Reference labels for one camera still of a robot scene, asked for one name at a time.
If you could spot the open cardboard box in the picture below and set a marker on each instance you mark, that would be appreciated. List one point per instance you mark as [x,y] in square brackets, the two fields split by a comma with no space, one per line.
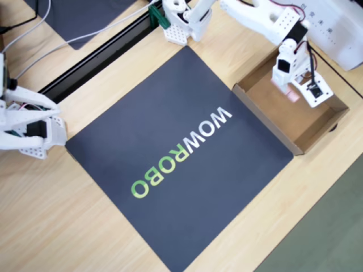
[312,124]

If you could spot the black table rail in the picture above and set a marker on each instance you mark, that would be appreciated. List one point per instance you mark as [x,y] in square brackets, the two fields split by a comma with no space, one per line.
[96,54]

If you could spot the green table clamp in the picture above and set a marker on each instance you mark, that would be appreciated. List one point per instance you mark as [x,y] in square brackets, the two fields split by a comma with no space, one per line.
[157,15]

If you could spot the dark mat with WOWROBO print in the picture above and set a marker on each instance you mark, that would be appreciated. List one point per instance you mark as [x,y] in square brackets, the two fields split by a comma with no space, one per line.
[178,161]

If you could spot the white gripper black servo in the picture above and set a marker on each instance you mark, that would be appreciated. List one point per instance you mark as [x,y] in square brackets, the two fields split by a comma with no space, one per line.
[280,82]

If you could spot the white perforated base plate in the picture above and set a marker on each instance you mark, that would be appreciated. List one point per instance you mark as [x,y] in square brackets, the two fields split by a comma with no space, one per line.
[176,34]

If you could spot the pink stick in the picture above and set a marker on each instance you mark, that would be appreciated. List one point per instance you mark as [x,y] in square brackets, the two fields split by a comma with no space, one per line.
[293,97]

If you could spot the idle white robot arm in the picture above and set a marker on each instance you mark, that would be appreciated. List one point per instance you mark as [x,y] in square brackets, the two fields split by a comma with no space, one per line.
[28,124]

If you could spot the plain dark mat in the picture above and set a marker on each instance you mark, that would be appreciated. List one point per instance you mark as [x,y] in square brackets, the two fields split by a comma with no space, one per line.
[82,17]

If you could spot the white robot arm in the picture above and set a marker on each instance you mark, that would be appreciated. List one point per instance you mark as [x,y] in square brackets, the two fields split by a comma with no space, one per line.
[255,17]

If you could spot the white wrist camera plate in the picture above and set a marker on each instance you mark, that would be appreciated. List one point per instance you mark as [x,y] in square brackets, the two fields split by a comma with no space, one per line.
[316,92]

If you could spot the white box with Chinese print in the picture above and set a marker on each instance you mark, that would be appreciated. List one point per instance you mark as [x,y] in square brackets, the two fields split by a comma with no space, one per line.
[334,34]

